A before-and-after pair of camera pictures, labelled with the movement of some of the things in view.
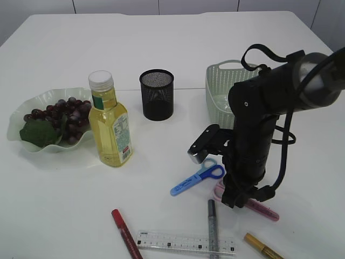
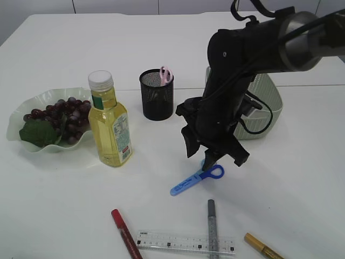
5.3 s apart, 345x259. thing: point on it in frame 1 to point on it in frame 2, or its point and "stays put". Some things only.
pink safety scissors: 254,205 to 166,75
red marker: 126,234 stays put
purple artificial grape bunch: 69,118 stays put
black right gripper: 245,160 to 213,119
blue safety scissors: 209,169 stays put
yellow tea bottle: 109,124 stays put
